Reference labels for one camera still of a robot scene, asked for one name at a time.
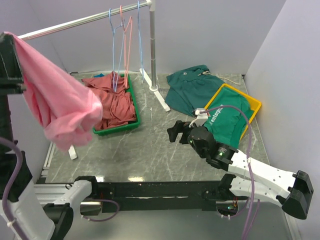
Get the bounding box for pink t shirt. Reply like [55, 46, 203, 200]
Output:
[2, 31, 103, 151]

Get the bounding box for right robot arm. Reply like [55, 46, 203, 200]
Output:
[167, 120, 314, 220]

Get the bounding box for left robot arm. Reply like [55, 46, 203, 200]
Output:
[0, 32, 103, 240]

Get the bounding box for green enterprise t shirt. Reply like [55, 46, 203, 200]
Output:
[202, 86, 255, 153]

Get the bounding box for red t shirt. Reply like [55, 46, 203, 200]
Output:
[82, 73, 136, 131]

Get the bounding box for dark green garment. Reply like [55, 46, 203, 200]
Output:
[165, 65, 224, 116]

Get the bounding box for white clothes rack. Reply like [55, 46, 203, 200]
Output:
[16, 0, 172, 161]

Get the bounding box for black base bar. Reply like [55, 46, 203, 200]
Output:
[84, 180, 246, 211]

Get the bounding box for yellow plastic tray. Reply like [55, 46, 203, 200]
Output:
[202, 83, 263, 143]

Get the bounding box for green plastic tray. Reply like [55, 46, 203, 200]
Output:
[92, 75, 141, 136]

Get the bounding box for teal cloth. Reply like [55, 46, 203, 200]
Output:
[93, 73, 105, 78]

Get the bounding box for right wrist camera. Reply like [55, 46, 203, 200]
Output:
[188, 108, 208, 128]

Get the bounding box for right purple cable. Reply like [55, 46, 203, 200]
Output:
[204, 105, 261, 240]

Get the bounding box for pink wire hanger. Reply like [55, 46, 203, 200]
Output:
[119, 6, 133, 88]

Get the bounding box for aluminium rail frame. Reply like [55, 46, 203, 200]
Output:
[33, 142, 73, 206]

